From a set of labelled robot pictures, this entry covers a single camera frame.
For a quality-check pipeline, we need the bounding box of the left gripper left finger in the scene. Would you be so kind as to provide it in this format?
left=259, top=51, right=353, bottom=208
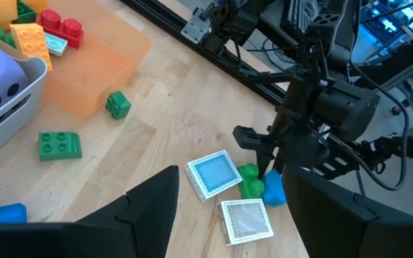
left=0, top=165, right=181, bottom=258

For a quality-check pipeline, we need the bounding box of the orange plastic bin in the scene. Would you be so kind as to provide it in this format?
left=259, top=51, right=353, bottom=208
left=0, top=0, right=153, bottom=118

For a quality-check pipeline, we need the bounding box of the blue stepped toy block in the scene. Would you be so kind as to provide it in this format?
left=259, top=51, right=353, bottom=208
left=0, top=201, right=28, bottom=225

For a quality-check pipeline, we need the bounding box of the teal framed card deck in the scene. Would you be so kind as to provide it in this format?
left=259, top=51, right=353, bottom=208
left=184, top=149, right=244, bottom=203

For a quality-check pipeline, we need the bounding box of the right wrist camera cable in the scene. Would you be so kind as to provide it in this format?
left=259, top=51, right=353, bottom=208
left=321, top=53, right=410, bottom=192

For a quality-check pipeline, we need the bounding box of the orange toy brick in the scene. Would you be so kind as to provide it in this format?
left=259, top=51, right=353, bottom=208
left=9, top=23, right=54, bottom=71

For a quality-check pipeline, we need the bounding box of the white playing card deck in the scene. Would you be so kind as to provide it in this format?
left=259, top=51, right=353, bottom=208
left=217, top=197, right=275, bottom=247

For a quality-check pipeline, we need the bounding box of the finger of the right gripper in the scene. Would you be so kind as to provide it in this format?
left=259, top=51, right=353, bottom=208
left=255, top=146, right=277, bottom=179

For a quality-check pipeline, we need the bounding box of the small dark green brick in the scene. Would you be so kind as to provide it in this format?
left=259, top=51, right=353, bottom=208
left=12, top=0, right=37, bottom=24
left=105, top=90, right=133, bottom=120
left=38, top=131, right=83, bottom=163

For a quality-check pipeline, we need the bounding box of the grey plastic bin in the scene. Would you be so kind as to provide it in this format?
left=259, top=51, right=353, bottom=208
left=0, top=27, right=49, bottom=166

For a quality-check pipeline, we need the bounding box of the large blue toy block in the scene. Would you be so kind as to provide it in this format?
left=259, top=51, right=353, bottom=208
left=262, top=168, right=288, bottom=208

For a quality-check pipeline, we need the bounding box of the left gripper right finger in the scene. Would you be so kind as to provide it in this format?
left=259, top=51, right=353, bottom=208
left=281, top=163, right=413, bottom=258

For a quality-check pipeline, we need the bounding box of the backlit keyboard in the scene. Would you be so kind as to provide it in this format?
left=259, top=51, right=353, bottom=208
left=287, top=0, right=314, bottom=33

